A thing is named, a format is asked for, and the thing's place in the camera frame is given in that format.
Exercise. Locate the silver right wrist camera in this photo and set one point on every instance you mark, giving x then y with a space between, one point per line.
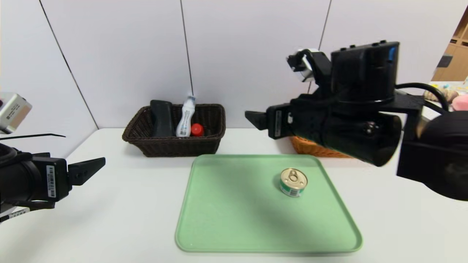
305 65

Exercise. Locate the dark grey box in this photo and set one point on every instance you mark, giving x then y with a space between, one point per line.
444 61

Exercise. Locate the black zip tie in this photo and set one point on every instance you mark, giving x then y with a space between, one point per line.
33 136

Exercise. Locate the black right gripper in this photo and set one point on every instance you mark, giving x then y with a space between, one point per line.
278 121

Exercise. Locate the black soft case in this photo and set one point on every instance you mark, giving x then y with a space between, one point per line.
162 120

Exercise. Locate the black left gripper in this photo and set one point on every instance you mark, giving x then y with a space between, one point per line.
53 181

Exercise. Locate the dark brown wicker basket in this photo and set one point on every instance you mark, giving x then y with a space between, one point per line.
175 146

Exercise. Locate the orange wicker basket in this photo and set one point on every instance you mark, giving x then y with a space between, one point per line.
310 148

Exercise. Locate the wooden shelf unit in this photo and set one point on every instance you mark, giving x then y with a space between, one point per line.
457 47

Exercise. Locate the white plastic bottle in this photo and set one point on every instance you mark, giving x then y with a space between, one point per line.
184 120

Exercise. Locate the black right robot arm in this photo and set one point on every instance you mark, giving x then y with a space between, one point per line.
365 128

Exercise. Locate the red toy tomato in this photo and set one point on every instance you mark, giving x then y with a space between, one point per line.
197 130

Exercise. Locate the small tin can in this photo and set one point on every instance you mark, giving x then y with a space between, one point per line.
292 180

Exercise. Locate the pink plush toy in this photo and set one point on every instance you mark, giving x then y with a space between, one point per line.
461 102

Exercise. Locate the beige striped plush toy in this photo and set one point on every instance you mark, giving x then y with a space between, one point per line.
444 95

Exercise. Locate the light green plastic tray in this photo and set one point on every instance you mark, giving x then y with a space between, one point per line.
237 219

